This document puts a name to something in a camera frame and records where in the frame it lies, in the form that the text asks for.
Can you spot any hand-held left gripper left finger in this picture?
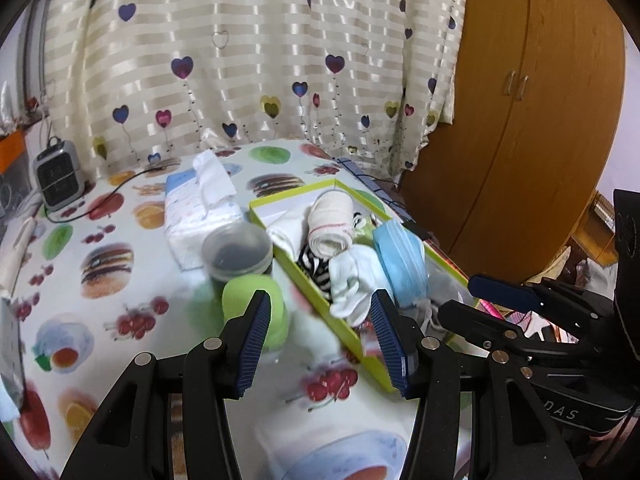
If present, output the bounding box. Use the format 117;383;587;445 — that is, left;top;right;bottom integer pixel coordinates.
60;287;273;480

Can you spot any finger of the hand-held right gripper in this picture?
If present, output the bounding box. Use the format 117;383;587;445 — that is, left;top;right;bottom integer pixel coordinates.
467;274;614;344
438;299;577;379

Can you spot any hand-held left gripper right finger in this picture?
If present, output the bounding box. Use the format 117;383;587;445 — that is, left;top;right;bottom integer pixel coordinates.
370;289;583;480

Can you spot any green-edged white box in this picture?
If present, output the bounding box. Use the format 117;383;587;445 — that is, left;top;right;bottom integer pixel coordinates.
248;177;481;393

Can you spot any white knit glove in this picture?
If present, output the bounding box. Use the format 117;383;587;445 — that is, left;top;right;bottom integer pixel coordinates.
327;245;383;326

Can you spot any blue face mask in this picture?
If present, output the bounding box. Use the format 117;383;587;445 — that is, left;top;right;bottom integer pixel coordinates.
372;222;430;306

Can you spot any black white striped sock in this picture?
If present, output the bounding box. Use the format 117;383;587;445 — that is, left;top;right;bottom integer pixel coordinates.
297;212;371;303

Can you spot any white cloth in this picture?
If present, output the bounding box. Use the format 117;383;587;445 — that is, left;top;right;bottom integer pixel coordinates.
265;207;316;266

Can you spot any white towel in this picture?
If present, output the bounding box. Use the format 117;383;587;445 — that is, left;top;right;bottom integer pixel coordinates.
306;189;357;260

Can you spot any soft tissue pack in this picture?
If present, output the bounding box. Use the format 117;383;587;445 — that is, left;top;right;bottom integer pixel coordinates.
164;149;246;271

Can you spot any pink floral cloth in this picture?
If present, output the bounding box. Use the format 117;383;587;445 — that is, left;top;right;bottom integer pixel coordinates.
500;307;548;338

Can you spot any grey cloth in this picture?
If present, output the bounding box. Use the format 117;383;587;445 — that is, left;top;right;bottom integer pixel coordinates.
415;265;476;341

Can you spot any grey lidded plastic container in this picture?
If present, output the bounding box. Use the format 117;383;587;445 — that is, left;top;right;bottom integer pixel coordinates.
201;222;275;286

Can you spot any wooden bedside cabinet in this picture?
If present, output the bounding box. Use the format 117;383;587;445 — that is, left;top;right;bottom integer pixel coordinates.
520;190;621;291

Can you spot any fruit printed tablecloth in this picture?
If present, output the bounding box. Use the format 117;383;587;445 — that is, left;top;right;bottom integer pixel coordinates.
0;140;451;480

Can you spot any wooden wardrobe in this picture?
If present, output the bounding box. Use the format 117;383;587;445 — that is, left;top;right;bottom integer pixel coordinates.
400;0;628;261

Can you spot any white paper roll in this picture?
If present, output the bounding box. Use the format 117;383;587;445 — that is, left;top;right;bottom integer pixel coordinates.
0;217;38;296

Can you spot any grey space heater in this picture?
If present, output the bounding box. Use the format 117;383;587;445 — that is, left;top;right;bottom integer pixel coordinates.
32;137;86;210

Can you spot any orange-lidded storage box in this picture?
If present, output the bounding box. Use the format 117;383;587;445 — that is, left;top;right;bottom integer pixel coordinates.
0;130;31;211

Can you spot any heart printed striped curtain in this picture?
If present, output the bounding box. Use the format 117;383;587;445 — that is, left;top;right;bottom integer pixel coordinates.
42;0;468;176

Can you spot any black heater cable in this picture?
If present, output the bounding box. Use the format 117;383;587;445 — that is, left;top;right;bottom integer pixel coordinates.
45;162;173;223

